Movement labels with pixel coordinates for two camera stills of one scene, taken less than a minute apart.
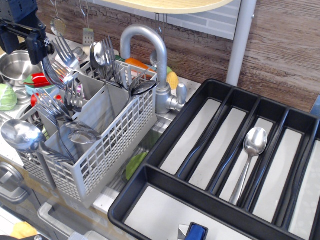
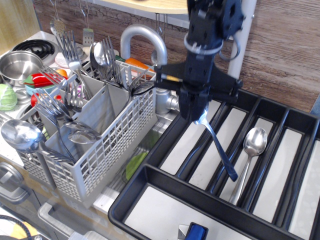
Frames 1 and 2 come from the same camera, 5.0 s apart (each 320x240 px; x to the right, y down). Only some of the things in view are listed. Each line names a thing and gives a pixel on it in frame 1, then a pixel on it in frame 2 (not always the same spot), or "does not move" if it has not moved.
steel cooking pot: (15, 66) does not move
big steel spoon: (52, 75) to (204, 119)
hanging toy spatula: (88, 38) does not move
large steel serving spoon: (26, 137) does not move
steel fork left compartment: (48, 103) does not move
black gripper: (32, 29) to (198, 81)
